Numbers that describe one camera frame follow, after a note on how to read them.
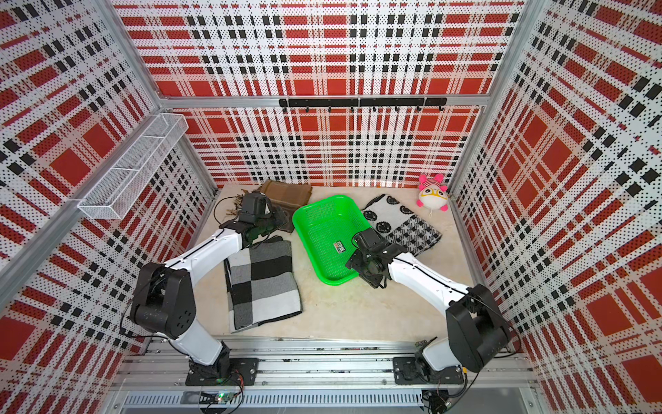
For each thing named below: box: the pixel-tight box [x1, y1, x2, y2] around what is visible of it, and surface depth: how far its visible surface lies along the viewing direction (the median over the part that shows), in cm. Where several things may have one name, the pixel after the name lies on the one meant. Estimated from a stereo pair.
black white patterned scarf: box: [361, 193, 443, 257], surface depth 106 cm
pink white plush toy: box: [416, 173, 450, 216], surface depth 113 cm
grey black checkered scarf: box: [224, 236, 303, 334], surface depth 90 cm
